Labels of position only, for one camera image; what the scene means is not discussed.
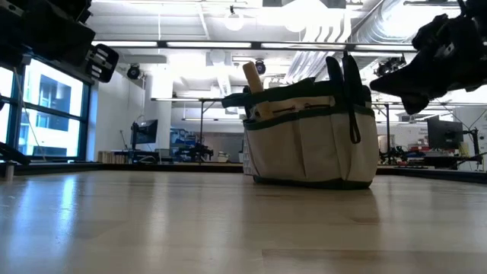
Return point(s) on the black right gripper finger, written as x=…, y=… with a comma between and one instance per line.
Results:
x=414, y=78
x=415, y=103

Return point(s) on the beige green canvas gardening bag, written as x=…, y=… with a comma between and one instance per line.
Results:
x=304, y=152

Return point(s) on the black track light cluster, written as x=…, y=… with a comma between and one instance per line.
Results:
x=388, y=66

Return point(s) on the black computer monitor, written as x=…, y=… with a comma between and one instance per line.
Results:
x=146, y=131
x=443, y=135

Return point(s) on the large glass window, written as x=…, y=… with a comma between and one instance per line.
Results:
x=53, y=99

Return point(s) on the black round ceiling spotlight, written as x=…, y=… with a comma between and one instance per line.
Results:
x=260, y=66
x=134, y=71

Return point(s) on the wooden slatted crate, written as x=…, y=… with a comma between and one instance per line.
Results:
x=114, y=157

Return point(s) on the linear ceiling light fixture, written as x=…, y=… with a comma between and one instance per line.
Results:
x=209, y=44

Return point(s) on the small white container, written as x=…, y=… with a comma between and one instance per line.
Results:
x=223, y=157

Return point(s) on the black metal frame stand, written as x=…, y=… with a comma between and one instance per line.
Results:
x=202, y=129
x=387, y=129

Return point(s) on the silver ventilation duct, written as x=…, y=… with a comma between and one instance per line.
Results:
x=380, y=23

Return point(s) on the small grey post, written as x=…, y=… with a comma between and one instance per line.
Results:
x=9, y=171

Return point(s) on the black aluminium table frame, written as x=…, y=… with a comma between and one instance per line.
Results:
x=114, y=166

